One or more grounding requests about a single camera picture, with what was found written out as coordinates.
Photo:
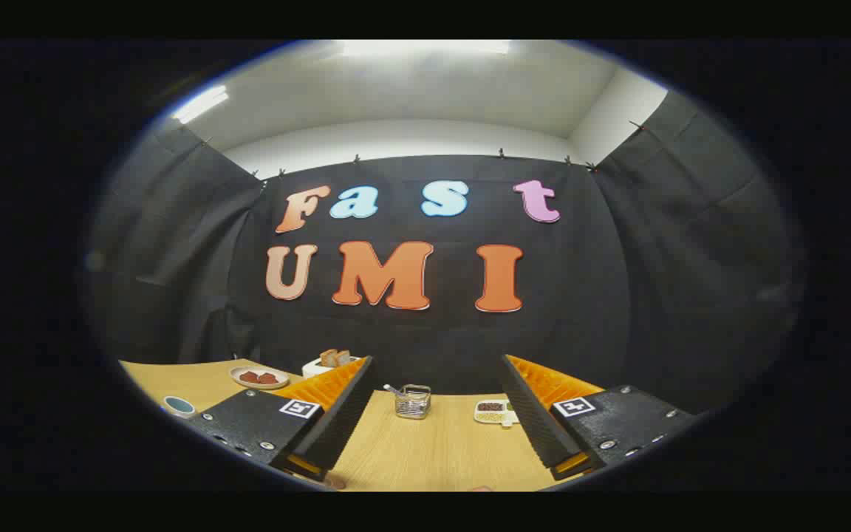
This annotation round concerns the white utensil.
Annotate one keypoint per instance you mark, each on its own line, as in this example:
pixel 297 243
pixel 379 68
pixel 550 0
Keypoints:
pixel 391 389

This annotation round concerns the white oval plate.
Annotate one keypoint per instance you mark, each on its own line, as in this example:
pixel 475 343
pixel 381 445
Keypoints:
pixel 257 383

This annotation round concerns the white toaster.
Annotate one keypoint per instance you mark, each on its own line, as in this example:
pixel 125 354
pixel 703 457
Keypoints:
pixel 313 367

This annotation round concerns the white cup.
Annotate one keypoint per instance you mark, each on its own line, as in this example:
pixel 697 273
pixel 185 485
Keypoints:
pixel 179 406

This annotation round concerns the large ceiling light panel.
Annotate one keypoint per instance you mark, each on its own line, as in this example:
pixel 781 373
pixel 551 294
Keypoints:
pixel 425 47

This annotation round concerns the toast slice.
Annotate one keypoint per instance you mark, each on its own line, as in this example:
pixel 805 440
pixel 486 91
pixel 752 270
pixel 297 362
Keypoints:
pixel 328 358
pixel 343 357

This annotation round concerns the white divided condiment dish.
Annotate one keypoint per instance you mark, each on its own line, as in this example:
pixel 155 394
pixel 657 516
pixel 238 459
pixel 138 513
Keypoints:
pixel 490 412

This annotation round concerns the wooden table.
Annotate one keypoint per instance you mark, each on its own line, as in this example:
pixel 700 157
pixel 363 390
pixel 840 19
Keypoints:
pixel 433 451

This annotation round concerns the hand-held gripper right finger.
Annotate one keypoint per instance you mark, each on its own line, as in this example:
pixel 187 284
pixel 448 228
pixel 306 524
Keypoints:
pixel 536 421

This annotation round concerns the small ceiling light panel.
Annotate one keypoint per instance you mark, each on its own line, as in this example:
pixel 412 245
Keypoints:
pixel 200 103

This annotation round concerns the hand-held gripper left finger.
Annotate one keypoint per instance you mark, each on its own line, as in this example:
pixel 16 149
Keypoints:
pixel 337 421

